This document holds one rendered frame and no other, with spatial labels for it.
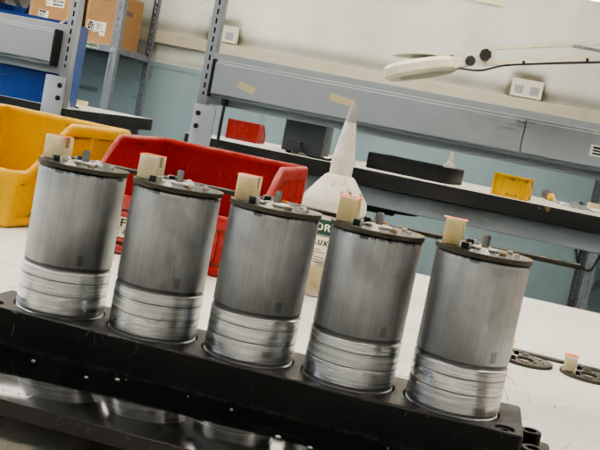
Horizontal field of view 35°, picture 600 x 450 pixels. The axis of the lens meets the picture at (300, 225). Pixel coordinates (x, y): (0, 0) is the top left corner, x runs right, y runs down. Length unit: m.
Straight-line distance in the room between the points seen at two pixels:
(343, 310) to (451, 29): 4.42
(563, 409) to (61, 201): 0.20
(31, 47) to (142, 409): 2.57
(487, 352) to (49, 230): 0.12
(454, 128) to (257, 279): 2.24
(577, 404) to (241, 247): 0.18
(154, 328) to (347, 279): 0.05
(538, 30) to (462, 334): 4.42
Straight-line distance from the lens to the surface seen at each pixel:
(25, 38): 2.80
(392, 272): 0.24
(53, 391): 0.24
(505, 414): 0.26
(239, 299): 0.25
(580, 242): 2.56
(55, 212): 0.26
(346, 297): 0.24
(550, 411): 0.36
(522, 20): 4.65
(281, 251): 0.24
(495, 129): 2.47
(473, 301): 0.24
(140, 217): 0.25
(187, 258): 0.25
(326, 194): 0.48
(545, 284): 4.64
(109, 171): 0.26
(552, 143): 2.48
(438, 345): 0.24
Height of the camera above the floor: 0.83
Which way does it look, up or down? 6 degrees down
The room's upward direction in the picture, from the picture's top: 11 degrees clockwise
